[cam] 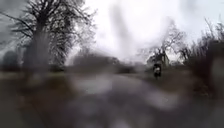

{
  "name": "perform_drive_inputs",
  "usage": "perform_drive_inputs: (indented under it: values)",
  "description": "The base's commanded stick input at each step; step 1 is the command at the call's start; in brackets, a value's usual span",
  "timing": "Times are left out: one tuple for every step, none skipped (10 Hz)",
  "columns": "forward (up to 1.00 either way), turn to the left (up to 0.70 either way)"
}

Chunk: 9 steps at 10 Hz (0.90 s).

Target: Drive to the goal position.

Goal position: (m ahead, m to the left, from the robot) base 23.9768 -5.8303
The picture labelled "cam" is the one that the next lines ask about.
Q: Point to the dark hedge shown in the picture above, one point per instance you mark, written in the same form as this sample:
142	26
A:
96	63

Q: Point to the grey path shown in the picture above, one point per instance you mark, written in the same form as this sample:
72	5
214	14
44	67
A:
116	103

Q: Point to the person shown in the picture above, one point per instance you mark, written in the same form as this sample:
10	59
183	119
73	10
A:
157	70

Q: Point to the building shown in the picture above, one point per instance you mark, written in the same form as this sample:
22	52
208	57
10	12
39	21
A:
164	59

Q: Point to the bare tree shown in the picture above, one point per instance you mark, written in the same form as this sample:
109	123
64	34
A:
42	36
168	41

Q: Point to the row of bare bushes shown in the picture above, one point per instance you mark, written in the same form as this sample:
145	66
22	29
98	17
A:
204	60

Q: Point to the brown grass verge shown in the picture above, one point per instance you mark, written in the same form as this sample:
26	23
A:
20	96

